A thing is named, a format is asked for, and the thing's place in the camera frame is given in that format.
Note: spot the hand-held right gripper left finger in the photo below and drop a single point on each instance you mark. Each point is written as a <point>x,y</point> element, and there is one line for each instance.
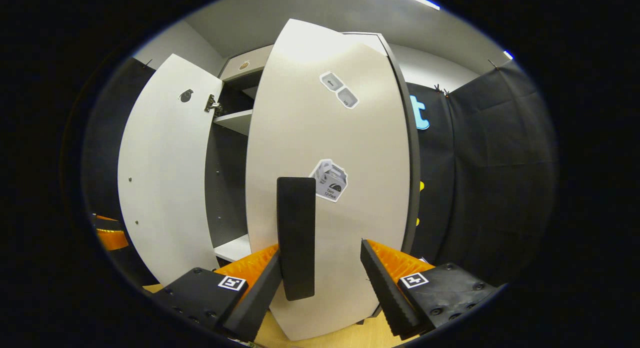
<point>260,298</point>

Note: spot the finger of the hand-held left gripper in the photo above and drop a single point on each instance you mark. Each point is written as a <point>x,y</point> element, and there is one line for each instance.
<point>112,235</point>

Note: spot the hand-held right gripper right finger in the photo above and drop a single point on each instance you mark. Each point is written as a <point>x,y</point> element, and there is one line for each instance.
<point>385,293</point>

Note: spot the white cabinet door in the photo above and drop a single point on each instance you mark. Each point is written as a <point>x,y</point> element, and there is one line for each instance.
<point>350,138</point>
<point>165,178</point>

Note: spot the white cabinet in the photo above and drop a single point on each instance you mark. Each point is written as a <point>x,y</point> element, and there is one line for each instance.
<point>225,188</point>

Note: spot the metal door hinge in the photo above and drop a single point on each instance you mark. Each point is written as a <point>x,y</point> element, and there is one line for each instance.
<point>213,106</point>

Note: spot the white cabinet shelf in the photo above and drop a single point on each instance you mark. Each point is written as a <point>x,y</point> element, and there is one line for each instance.
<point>235,121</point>

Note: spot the beige cabinet drawer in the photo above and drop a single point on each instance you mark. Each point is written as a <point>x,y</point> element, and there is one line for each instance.
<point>250,63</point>

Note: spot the black cloth hook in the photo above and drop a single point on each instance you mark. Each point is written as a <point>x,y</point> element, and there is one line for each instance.
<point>493,64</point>
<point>148,64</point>

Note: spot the small ceiling light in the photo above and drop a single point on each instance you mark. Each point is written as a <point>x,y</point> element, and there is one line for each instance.
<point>508,55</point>

